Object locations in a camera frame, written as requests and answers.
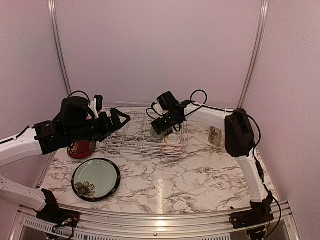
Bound red floral plate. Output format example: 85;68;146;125
67;140;97;160

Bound black striped large plate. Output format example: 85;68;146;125
71;158;122;203

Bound light green floral bowl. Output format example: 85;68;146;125
149;126;174;139

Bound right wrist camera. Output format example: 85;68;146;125
151;102;164;116

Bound white red patterned bowl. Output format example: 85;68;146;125
160;133;182;156

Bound aluminium frame post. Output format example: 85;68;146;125
47;0;72;95
237;0;270;108

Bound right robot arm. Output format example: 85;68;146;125
150;91;273;224

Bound light green floral plate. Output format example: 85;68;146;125
72;159;120;200

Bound tall seashell ceramic mug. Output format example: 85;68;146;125
208;126;223;146

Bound left aluminium frame post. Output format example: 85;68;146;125
47;0;72;95

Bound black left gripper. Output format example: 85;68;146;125
67;107;131;144

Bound white wire dish rack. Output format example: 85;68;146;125
103;101;189;157

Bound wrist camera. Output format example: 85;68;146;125
151;102;164;116
88;95;103;119

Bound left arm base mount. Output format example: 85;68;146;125
36;189;80;228

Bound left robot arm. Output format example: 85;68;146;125
0;95;131;223

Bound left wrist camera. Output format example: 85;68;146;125
88;95;103;119

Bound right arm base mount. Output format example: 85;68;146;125
229;192;274;229

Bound right aluminium frame post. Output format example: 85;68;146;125
237;0;270;108

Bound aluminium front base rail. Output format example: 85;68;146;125
14;203;302;240

